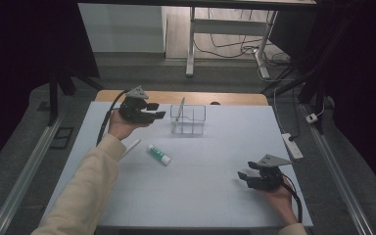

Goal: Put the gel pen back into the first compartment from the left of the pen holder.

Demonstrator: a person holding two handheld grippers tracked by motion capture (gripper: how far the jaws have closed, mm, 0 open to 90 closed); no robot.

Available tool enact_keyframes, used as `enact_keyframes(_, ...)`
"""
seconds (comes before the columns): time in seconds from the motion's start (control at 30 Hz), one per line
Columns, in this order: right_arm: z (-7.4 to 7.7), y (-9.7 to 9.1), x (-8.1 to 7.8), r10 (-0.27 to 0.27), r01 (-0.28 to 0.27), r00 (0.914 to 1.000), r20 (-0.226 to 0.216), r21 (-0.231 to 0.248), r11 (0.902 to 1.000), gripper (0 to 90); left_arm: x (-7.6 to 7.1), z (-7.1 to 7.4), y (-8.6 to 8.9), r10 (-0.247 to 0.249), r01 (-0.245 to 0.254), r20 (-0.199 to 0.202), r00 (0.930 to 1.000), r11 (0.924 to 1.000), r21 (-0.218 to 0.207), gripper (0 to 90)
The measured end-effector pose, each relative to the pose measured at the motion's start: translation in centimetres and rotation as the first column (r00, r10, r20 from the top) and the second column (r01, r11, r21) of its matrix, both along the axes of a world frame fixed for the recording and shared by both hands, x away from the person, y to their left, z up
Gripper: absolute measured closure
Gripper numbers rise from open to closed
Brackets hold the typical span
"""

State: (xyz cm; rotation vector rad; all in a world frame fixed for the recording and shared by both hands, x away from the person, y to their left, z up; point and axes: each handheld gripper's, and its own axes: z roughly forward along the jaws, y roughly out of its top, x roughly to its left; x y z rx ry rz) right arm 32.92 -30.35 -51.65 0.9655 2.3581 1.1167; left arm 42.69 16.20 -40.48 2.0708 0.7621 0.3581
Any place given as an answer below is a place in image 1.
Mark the aluminium rail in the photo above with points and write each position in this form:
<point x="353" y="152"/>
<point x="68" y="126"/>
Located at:
<point x="26" y="173"/>
<point x="336" y="169"/>

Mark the wooden table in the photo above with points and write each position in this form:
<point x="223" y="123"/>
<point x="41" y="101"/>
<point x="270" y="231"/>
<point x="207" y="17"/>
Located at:
<point x="228" y="98"/>

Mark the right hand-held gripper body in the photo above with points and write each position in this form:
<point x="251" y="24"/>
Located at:
<point x="267" y="178"/>

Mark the person's left hand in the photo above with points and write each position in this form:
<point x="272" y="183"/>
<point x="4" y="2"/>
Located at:
<point x="122" y="127"/>

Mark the person's right hand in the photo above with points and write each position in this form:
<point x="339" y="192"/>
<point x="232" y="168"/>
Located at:
<point x="280" y="204"/>

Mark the white desk frame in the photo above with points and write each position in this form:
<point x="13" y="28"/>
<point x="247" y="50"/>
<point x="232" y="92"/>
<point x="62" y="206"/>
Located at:
<point x="228" y="26"/>

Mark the black floor frame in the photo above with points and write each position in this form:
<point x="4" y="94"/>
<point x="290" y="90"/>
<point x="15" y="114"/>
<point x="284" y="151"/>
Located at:
<point x="62" y="137"/>

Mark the black tripod stand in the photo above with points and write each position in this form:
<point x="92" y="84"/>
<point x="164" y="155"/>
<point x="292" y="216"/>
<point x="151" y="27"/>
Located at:
<point x="310" y="88"/>
<point x="54" y="98"/>

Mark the white cabinet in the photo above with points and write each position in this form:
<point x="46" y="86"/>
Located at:
<point x="124" y="29"/>

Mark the small dark round object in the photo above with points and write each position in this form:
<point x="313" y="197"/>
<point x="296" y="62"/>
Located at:
<point x="214" y="103"/>

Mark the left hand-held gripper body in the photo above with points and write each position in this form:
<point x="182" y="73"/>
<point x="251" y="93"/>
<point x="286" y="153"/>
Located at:
<point x="133" y="109"/>

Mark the white table cover board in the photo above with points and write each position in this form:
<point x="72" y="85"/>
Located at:
<point x="192" y="196"/>

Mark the white power strip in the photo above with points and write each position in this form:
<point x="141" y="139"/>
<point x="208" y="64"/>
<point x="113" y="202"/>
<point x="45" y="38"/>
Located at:
<point x="292" y="146"/>

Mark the clear acrylic organizer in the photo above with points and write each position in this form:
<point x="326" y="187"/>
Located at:
<point x="194" y="121"/>

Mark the green and white glue stick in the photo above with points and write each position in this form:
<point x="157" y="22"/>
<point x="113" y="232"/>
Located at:
<point x="159" y="154"/>

